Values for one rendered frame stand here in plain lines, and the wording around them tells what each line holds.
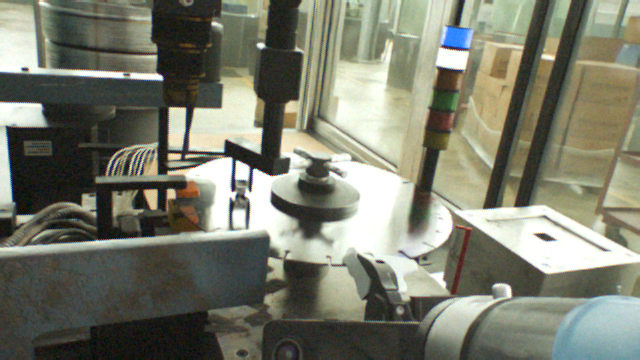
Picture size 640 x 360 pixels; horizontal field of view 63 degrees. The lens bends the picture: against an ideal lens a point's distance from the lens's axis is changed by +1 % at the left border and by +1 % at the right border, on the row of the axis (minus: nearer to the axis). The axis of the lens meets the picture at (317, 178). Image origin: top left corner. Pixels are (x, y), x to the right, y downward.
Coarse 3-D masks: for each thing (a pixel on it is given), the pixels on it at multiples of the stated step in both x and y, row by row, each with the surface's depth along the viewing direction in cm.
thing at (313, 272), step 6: (282, 264) 67; (288, 264) 65; (294, 264) 64; (300, 264) 64; (306, 264) 63; (288, 270) 65; (294, 270) 64; (300, 270) 64; (306, 270) 64; (312, 270) 64; (318, 270) 64; (324, 270) 65; (294, 276) 64; (300, 276) 64; (306, 276) 64; (312, 276) 64; (318, 276) 65; (324, 276) 65
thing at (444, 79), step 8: (440, 72) 80; (448, 72) 80; (456, 72) 80; (464, 72) 80; (440, 80) 81; (448, 80) 80; (456, 80) 80; (440, 88) 81; (448, 88) 80; (456, 88) 81
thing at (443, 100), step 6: (432, 90) 82; (438, 90) 81; (444, 90) 81; (432, 96) 82; (438, 96) 81; (444, 96) 81; (450, 96) 81; (456, 96) 81; (432, 102) 82; (438, 102) 81; (444, 102) 81; (450, 102) 81; (456, 102) 82; (432, 108) 82; (438, 108) 82; (444, 108) 81; (450, 108) 82
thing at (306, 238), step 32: (224, 160) 72; (224, 192) 61; (256, 192) 62; (384, 192) 68; (416, 192) 69; (224, 224) 53; (256, 224) 54; (288, 224) 55; (320, 224) 56; (352, 224) 57; (384, 224) 58; (416, 224) 59; (448, 224) 60; (288, 256) 49; (320, 256) 49; (416, 256) 52
